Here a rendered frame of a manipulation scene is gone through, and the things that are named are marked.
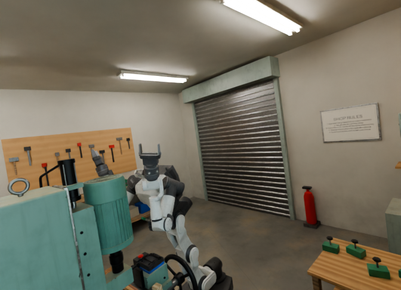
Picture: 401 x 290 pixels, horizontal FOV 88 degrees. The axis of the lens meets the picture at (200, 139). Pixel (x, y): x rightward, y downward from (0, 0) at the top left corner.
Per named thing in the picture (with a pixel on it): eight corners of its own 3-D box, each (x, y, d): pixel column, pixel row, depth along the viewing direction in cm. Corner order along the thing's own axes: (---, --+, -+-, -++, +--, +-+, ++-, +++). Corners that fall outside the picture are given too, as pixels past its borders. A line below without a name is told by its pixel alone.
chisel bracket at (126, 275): (135, 284, 98) (132, 267, 98) (105, 305, 88) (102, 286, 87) (126, 278, 103) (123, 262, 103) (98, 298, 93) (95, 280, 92)
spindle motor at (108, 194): (141, 240, 97) (131, 174, 96) (104, 261, 84) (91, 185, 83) (122, 232, 109) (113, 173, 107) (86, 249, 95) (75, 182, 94)
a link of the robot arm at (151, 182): (141, 177, 119) (143, 194, 122) (160, 173, 122) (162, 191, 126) (140, 169, 129) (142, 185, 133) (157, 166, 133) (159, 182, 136)
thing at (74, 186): (86, 199, 85) (79, 157, 84) (64, 206, 79) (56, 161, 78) (78, 197, 90) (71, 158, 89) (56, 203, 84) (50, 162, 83)
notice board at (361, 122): (381, 139, 254) (378, 102, 252) (381, 139, 253) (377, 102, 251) (323, 142, 301) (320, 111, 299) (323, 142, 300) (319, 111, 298)
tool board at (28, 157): (137, 169, 442) (131, 127, 439) (11, 199, 308) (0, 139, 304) (136, 169, 445) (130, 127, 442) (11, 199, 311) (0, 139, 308)
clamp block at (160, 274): (169, 278, 116) (167, 263, 115) (149, 295, 106) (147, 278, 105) (153, 270, 125) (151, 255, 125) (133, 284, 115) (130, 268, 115)
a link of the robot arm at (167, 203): (156, 234, 135) (163, 200, 148) (173, 234, 130) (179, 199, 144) (146, 229, 126) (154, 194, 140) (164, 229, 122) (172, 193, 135)
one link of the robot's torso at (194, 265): (197, 278, 206) (182, 238, 195) (213, 285, 193) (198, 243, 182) (187, 292, 194) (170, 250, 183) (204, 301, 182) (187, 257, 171)
